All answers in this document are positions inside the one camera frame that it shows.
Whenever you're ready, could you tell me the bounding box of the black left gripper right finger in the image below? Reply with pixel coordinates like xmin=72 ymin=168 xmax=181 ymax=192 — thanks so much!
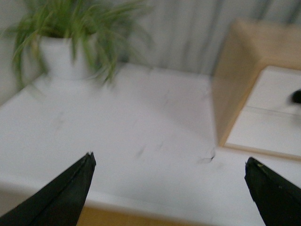
xmin=245 ymin=157 xmax=301 ymax=226

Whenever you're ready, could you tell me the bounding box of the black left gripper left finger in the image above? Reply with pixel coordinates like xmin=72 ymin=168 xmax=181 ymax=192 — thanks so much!
xmin=0 ymin=153 xmax=96 ymax=226

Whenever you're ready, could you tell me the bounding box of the white front top drawer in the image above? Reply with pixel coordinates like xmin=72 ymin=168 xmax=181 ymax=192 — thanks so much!
xmin=246 ymin=66 xmax=301 ymax=114

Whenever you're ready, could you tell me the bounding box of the white drawer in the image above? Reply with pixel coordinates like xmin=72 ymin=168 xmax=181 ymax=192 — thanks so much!
xmin=246 ymin=66 xmax=301 ymax=114
xmin=224 ymin=107 xmax=301 ymax=160

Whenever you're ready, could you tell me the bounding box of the black drawer handle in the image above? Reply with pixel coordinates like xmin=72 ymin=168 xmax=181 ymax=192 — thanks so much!
xmin=290 ymin=89 xmax=301 ymax=104

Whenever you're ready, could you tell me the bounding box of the white front lower drawer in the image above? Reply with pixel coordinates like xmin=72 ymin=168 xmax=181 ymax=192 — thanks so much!
xmin=224 ymin=107 xmax=301 ymax=160

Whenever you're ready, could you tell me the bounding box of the wooden drawer cabinet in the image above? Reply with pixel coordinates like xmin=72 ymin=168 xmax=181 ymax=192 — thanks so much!
xmin=212 ymin=20 xmax=301 ymax=147

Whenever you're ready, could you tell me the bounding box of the white plant pot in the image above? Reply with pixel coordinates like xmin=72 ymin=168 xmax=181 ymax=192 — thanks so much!
xmin=40 ymin=36 xmax=95 ymax=80

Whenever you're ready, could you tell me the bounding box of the green spider plant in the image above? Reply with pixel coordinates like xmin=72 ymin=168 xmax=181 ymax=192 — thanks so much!
xmin=1 ymin=0 xmax=151 ymax=88

